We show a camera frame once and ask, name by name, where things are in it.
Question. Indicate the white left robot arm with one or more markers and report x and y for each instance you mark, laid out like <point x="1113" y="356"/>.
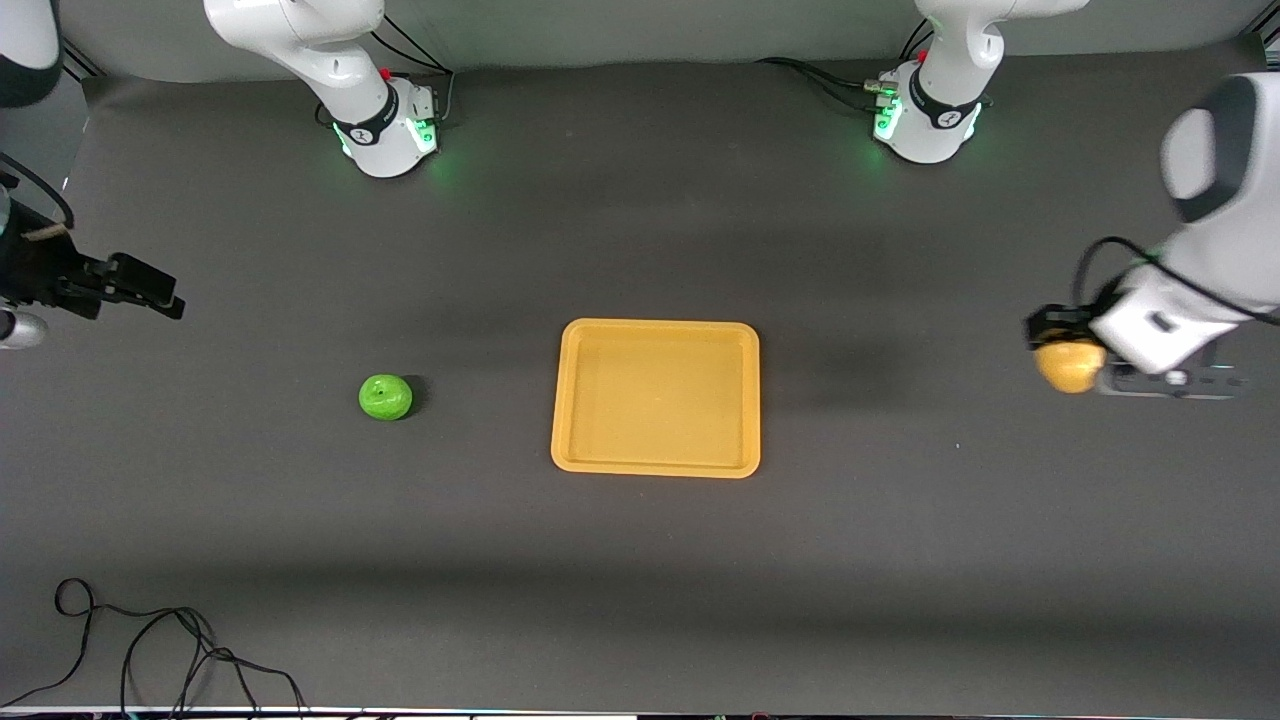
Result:
<point x="1220" y="150"/>

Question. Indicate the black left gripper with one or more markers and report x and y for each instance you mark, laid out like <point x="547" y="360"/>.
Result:
<point x="1052" y="324"/>

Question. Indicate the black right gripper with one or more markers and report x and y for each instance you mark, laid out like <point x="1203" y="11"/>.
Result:
<point x="35" y="272"/>

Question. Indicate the green apple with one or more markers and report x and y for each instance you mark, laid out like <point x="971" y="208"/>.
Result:
<point x="385" y="398"/>

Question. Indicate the yellow potato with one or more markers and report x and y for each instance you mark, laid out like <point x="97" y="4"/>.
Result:
<point x="1070" y="368"/>

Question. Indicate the orange plastic tray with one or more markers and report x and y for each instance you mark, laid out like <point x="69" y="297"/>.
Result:
<point x="655" y="398"/>

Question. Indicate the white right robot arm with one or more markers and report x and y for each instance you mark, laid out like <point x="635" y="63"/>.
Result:
<point x="340" y="60"/>

